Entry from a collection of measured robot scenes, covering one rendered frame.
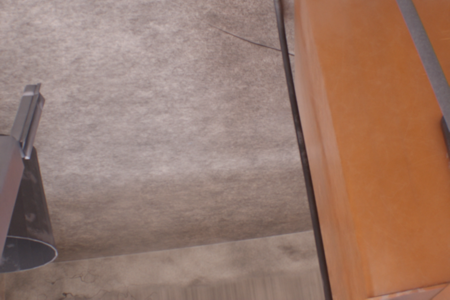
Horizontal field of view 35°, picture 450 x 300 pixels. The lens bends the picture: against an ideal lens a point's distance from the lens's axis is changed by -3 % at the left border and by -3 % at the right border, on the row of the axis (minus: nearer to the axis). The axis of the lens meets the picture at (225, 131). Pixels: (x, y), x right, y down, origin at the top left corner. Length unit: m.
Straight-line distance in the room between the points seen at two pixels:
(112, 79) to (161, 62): 0.12
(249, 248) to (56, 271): 0.75
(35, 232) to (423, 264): 0.96
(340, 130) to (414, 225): 0.18
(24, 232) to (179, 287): 1.21
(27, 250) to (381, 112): 1.12
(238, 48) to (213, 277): 1.42
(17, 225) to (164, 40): 0.55
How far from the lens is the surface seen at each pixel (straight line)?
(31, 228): 1.70
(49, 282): 2.87
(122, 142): 1.87
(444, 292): 1.04
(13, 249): 1.96
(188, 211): 2.42
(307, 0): 1.21
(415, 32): 1.05
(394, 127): 1.11
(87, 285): 2.84
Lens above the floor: 0.78
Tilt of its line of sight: 24 degrees down
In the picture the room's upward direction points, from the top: 172 degrees clockwise
